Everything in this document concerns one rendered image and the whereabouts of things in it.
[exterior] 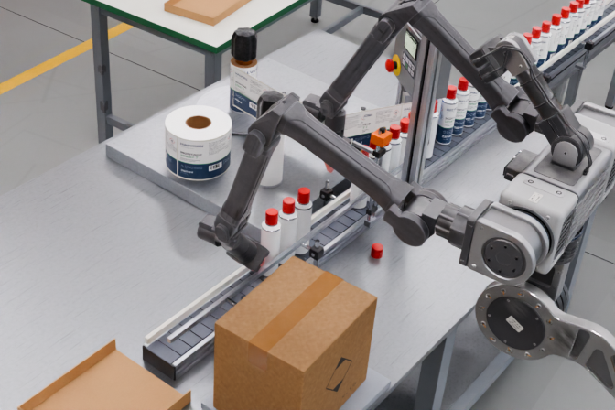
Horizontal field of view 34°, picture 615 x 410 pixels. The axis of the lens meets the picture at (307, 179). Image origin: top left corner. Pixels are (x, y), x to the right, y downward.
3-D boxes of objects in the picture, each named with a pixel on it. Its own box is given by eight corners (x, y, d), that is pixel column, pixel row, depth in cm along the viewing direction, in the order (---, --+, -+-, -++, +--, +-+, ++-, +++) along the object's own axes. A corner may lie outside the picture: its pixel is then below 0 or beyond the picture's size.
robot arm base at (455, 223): (465, 268, 199) (474, 220, 193) (428, 252, 203) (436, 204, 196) (483, 247, 205) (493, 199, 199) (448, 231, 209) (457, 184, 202)
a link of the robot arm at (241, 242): (232, 253, 248) (243, 231, 249) (210, 242, 251) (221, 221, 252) (243, 260, 254) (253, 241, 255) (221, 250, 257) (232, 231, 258)
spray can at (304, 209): (297, 242, 284) (302, 182, 273) (312, 249, 282) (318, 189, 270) (285, 250, 281) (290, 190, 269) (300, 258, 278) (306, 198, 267)
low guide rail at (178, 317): (392, 162, 318) (392, 156, 316) (394, 164, 317) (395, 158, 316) (145, 342, 246) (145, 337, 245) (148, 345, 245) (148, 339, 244)
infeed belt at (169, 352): (480, 109, 359) (482, 100, 357) (501, 118, 355) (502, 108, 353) (145, 359, 249) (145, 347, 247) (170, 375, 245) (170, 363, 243)
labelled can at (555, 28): (555, 67, 380) (566, 17, 369) (542, 68, 379) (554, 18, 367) (549, 60, 385) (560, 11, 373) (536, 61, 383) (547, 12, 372)
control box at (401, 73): (423, 69, 288) (432, 7, 277) (447, 98, 275) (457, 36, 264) (389, 71, 285) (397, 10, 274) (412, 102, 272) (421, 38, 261)
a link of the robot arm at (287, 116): (255, 101, 206) (283, 75, 212) (241, 140, 217) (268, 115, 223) (431, 233, 199) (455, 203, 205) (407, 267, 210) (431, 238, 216)
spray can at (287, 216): (283, 251, 280) (287, 191, 269) (297, 259, 278) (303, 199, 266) (271, 260, 277) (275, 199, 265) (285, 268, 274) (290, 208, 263)
